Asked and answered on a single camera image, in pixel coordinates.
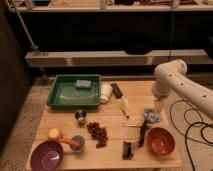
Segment black handled brush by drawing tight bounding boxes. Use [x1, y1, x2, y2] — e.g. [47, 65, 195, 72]
[111, 83, 129, 118]

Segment green plastic tray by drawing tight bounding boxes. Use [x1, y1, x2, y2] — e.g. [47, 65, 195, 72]
[46, 74, 101, 109]

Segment white lower shelf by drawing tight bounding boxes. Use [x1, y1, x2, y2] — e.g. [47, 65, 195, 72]
[25, 49, 213, 68]

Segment metal diagonal pole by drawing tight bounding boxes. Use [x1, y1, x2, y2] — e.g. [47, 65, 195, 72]
[5, 0, 48, 83]

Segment yellow red apple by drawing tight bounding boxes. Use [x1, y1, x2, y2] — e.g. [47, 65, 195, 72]
[48, 128, 63, 140]

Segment black hanging cable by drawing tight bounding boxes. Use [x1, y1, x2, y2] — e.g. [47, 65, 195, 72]
[167, 0, 176, 63]

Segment purple bowl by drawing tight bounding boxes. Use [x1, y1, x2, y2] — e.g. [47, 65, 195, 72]
[30, 140, 63, 171]

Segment black handled knife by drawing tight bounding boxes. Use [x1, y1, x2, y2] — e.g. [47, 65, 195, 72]
[122, 120, 149, 148]

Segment bunch of dark grapes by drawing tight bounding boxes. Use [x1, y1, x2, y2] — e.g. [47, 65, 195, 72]
[87, 122, 108, 148]

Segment black floor cables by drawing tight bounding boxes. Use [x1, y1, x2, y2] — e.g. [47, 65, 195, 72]
[169, 98, 213, 171]

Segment blue crumpled cloth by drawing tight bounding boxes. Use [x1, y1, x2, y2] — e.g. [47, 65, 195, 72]
[144, 108, 162, 124]

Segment blue sponge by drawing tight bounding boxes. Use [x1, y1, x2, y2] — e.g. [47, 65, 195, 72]
[75, 80, 92, 89]

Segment orange carrot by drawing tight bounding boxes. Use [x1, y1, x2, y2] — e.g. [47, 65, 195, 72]
[59, 138, 81, 147]

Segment small metal cup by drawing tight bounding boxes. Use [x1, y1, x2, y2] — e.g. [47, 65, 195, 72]
[75, 110, 87, 125]

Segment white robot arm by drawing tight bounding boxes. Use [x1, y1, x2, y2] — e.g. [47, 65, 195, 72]
[152, 59, 213, 120]

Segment red bowl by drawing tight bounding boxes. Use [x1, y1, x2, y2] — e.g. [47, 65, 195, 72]
[147, 127, 175, 156]

